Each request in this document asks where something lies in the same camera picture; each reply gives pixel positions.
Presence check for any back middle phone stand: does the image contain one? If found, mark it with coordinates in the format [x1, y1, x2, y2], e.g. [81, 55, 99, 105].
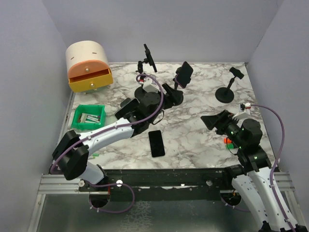
[163, 67, 183, 109]

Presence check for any black phone stand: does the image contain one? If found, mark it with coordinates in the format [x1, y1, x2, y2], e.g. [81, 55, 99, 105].
[215, 67, 244, 103]

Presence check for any orange upper drawer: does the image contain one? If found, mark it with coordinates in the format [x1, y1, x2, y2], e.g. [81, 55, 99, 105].
[68, 60, 111, 83]

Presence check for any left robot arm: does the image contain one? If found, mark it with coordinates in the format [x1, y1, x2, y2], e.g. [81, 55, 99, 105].
[50, 83, 183, 191]

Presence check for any grey black phone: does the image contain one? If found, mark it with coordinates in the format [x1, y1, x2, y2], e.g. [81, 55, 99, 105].
[148, 130, 165, 158]

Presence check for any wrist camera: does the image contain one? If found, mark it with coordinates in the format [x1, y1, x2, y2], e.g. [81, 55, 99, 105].
[142, 78, 159, 93]
[233, 102, 251, 120]

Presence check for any back left phone stand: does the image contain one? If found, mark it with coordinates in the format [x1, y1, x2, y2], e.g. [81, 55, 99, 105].
[134, 58, 152, 100]

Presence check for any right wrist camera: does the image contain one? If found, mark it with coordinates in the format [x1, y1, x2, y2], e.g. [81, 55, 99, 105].
[233, 102, 251, 120]

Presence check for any black phone back left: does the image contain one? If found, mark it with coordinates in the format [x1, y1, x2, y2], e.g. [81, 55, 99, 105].
[143, 44, 157, 72]

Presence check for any beige drawer cabinet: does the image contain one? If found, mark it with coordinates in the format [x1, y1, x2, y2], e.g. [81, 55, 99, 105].
[65, 41, 109, 71]

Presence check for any green plastic bin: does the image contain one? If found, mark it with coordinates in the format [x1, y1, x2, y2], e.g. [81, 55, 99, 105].
[71, 104, 106, 131]

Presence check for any black phone on brown stand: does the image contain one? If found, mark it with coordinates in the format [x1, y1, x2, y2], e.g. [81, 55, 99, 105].
[114, 98, 139, 119]

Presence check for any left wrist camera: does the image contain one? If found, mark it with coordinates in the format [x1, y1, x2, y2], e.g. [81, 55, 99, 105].
[142, 78, 159, 93]

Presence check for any yellow lower drawer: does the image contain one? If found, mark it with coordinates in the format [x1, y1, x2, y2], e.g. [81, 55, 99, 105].
[69, 69, 113, 93]

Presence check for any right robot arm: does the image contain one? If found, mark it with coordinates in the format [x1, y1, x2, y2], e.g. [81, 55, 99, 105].
[201, 110, 307, 232]

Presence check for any black front rail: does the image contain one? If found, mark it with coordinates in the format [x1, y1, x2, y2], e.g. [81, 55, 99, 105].
[77, 168, 252, 201]

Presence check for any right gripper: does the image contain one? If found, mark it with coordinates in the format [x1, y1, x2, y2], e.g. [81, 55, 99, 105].
[201, 109, 246, 148]

